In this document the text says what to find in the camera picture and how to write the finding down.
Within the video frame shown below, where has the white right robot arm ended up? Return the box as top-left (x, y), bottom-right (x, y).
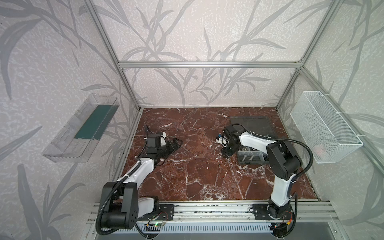
top-left (216, 124), bottom-right (314, 220)

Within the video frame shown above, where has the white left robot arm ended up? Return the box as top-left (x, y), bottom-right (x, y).
top-left (95, 132), bottom-right (183, 239)

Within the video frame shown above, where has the clear plastic organizer box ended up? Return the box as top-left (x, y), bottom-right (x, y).
top-left (231, 116), bottom-right (277, 165)

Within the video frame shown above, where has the pink object in basket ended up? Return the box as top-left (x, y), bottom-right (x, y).
top-left (314, 145), bottom-right (328, 158)

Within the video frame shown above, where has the aluminium rear crossbar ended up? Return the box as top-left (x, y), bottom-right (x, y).
top-left (118, 61), bottom-right (302, 69)

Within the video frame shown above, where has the clear wall shelf green bottom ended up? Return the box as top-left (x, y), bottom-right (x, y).
top-left (42, 94), bottom-right (120, 163)

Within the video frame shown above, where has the white wire mesh basket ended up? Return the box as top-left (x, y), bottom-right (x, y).
top-left (291, 91), bottom-right (364, 164)

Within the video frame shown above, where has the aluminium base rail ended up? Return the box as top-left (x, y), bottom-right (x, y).
top-left (131, 200), bottom-right (340, 223)

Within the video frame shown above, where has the aluminium frame post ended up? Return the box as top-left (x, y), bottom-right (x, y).
top-left (276, 0), bottom-right (343, 110)

